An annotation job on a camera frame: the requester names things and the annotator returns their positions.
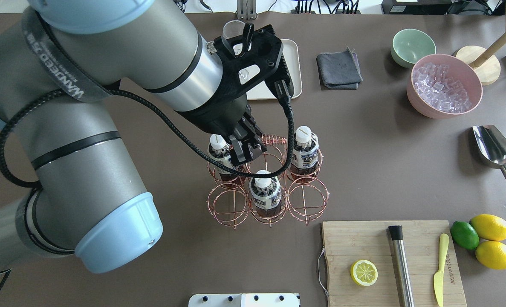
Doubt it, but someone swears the black braided camera cable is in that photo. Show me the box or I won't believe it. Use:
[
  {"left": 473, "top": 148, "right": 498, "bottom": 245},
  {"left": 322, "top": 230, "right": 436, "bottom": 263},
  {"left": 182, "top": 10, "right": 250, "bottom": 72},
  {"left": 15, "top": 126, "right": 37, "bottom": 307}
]
[{"left": 0, "top": 79, "right": 295, "bottom": 188}]

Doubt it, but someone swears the wooden cup tree stand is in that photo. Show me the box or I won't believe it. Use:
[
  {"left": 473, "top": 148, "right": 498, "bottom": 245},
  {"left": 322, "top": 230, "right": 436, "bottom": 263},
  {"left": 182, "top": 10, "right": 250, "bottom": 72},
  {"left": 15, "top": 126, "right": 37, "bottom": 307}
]
[{"left": 455, "top": 0, "right": 506, "bottom": 86}]

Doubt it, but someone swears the copper wire bottle basket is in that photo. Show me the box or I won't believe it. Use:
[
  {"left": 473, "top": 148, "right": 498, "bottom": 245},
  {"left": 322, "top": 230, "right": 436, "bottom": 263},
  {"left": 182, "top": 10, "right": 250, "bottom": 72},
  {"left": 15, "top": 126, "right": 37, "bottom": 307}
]
[{"left": 207, "top": 126, "right": 330, "bottom": 228}]

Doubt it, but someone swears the tea bottle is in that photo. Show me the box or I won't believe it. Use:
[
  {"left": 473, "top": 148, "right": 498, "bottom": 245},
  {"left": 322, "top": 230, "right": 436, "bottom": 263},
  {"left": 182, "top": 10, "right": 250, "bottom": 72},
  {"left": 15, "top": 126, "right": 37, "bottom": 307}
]
[
  {"left": 289, "top": 125, "right": 320, "bottom": 183},
  {"left": 208, "top": 134, "right": 244, "bottom": 185},
  {"left": 249, "top": 177, "right": 283, "bottom": 218}
]

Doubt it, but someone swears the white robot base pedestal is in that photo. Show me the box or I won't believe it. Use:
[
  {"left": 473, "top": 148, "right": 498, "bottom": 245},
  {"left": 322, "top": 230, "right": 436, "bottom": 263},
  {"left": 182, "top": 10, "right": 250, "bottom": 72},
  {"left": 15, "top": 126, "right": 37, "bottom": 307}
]
[{"left": 188, "top": 292, "right": 301, "bottom": 307}]

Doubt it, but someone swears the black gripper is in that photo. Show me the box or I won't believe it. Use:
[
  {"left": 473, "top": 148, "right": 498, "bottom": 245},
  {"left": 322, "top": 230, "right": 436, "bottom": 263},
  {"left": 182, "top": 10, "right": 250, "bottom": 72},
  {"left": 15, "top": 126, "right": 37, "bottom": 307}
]
[{"left": 179, "top": 24, "right": 294, "bottom": 167}]

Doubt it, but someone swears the steel muddler black tip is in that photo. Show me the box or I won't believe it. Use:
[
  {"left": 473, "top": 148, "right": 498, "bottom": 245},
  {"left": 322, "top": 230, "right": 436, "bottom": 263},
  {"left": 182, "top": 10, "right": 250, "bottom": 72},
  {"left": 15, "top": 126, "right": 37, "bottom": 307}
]
[{"left": 388, "top": 225, "right": 415, "bottom": 307}]

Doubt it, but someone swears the green lime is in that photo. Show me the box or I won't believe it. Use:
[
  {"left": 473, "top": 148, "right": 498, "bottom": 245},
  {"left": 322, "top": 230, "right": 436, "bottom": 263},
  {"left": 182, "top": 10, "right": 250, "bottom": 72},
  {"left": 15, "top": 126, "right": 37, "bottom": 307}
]
[{"left": 450, "top": 221, "right": 480, "bottom": 250}]

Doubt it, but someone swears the yellow plastic knife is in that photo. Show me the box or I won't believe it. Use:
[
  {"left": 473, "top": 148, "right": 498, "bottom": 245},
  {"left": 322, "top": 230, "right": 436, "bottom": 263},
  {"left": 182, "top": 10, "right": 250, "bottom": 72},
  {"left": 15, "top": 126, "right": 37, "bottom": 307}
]
[{"left": 433, "top": 233, "right": 449, "bottom": 307}]

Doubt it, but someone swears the yellow lemon outer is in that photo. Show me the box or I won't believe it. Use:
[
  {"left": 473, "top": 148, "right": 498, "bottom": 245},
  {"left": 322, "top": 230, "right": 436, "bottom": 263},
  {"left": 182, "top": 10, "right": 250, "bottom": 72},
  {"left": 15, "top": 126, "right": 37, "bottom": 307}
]
[{"left": 475, "top": 240, "right": 506, "bottom": 270}]

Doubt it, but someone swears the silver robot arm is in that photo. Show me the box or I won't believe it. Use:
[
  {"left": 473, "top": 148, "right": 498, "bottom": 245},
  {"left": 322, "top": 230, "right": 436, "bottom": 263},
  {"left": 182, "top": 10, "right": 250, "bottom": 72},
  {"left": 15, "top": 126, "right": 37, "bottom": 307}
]
[{"left": 0, "top": 0, "right": 292, "bottom": 275}]

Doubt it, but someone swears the bamboo cutting board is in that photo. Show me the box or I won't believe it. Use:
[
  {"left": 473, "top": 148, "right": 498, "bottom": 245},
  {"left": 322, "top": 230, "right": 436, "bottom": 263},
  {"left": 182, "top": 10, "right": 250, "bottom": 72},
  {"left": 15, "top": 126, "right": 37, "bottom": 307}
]
[{"left": 321, "top": 221, "right": 450, "bottom": 307}]

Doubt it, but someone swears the wine glass on tray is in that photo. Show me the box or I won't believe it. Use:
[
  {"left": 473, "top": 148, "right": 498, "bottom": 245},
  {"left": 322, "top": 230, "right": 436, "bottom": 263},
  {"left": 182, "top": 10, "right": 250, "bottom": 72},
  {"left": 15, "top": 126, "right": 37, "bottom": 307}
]
[{"left": 223, "top": 20, "right": 253, "bottom": 84}]

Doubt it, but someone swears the half lemon slice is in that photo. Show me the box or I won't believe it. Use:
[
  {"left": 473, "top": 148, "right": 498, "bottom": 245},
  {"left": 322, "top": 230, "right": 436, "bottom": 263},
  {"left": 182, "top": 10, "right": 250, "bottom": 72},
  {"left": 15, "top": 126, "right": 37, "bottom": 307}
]
[{"left": 350, "top": 260, "right": 378, "bottom": 287}]

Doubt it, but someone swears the yellow lemon near board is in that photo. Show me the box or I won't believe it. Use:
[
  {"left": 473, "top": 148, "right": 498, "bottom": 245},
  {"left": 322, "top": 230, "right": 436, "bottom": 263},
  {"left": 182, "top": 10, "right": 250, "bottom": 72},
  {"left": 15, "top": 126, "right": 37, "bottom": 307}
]
[{"left": 470, "top": 214, "right": 506, "bottom": 241}]

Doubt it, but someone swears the mint green bowl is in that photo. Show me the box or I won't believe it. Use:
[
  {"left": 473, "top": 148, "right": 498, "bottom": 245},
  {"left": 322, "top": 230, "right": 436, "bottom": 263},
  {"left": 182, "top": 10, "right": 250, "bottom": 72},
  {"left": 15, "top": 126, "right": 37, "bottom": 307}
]
[{"left": 391, "top": 29, "right": 437, "bottom": 68}]

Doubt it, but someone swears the pink bowl of ice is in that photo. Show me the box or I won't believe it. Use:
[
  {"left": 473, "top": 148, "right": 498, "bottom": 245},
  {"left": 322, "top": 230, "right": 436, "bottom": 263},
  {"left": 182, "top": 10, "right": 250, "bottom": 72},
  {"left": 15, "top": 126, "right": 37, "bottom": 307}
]
[{"left": 406, "top": 54, "right": 483, "bottom": 119}]

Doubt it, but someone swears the steel ice scoop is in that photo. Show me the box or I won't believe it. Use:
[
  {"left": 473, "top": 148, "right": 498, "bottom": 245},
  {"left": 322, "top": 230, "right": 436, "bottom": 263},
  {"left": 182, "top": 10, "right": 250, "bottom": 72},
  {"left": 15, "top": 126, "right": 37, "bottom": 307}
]
[{"left": 472, "top": 125, "right": 506, "bottom": 179}]

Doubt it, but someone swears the grey folded cloth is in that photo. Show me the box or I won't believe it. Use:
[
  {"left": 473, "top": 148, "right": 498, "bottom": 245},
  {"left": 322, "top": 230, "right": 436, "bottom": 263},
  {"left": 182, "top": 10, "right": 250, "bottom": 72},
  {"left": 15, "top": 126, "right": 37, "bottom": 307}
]
[{"left": 316, "top": 47, "right": 363, "bottom": 90}]

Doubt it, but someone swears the cream serving tray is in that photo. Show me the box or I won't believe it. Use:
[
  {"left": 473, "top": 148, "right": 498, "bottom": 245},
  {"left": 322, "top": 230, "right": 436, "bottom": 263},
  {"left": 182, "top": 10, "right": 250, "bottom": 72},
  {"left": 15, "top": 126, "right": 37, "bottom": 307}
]
[{"left": 235, "top": 39, "right": 302, "bottom": 100}]

